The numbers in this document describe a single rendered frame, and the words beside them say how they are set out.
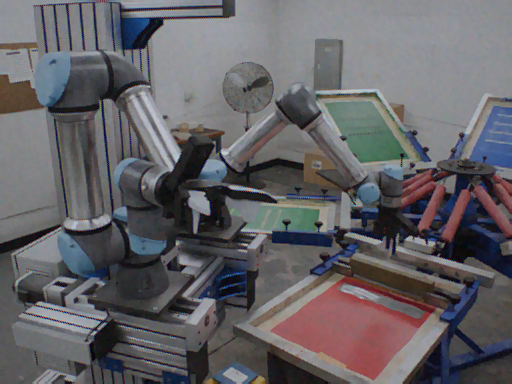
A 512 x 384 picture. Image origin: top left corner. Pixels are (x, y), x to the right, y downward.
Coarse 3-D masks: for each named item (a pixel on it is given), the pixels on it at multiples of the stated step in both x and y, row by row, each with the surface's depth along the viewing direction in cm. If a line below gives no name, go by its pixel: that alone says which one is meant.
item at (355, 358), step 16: (416, 304) 180; (400, 320) 170; (416, 320) 170; (400, 336) 161; (336, 352) 153; (352, 352) 153; (368, 352) 153; (384, 352) 152; (352, 368) 145; (368, 368) 145; (384, 368) 145
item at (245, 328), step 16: (368, 256) 213; (416, 272) 198; (304, 288) 188; (448, 288) 188; (272, 304) 175; (288, 304) 181; (240, 320) 165; (256, 320) 166; (240, 336) 161; (256, 336) 156; (272, 336) 156; (432, 336) 155; (272, 352) 153; (288, 352) 148; (304, 352) 147; (416, 352) 147; (304, 368) 145; (320, 368) 140; (336, 368) 140; (400, 368) 139; (416, 368) 142
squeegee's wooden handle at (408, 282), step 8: (352, 256) 197; (352, 264) 196; (360, 264) 193; (368, 264) 191; (376, 264) 190; (352, 272) 197; (360, 272) 194; (368, 272) 191; (376, 272) 189; (384, 272) 186; (392, 272) 184; (400, 272) 183; (376, 280) 190; (384, 280) 187; (392, 280) 185; (400, 280) 183; (408, 280) 180; (416, 280) 178; (424, 280) 177; (400, 288) 183; (408, 288) 181; (416, 288) 179; (424, 288) 177; (432, 288) 176
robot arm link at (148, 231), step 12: (132, 216) 93; (144, 216) 93; (156, 216) 94; (132, 228) 94; (144, 228) 94; (156, 228) 95; (168, 228) 97; (132, 240) 96; (144, 240) 94; (156, 240) 95; (144, 252) 96; (156, 252) 96
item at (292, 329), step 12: (336, 288) 193; (372, 288) 192; (312, 300) 184; (324, 300) 184; (348, 300) 184; (360, 300) 184; (300, 312) 176; (312, 312) 176; (288, 324) 168; (300, 324) 168; (288, 336) 161; (300, 336) 161; (312, 336) 161; (324, 336) 161; (312, 348) 155
